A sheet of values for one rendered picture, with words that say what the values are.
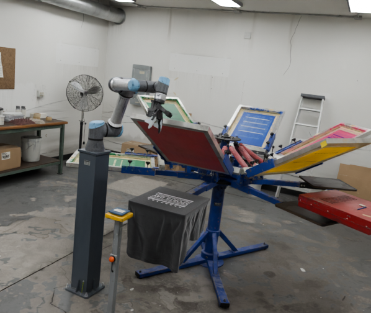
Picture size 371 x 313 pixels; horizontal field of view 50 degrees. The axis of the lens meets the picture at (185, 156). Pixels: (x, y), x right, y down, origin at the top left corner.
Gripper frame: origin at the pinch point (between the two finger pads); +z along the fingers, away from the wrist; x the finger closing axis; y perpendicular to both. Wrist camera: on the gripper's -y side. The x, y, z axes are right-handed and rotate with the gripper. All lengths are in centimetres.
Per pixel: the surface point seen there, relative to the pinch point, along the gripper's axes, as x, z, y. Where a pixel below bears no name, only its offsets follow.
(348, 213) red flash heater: -61, 22, -120
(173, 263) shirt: -38, 83, -18
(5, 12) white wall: -185, -154, 380
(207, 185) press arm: -117, 24, -3
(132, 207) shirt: -28, 52, 18
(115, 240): -5, 73, 12
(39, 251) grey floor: -101, 125, 146
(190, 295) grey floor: -115, 120, -11
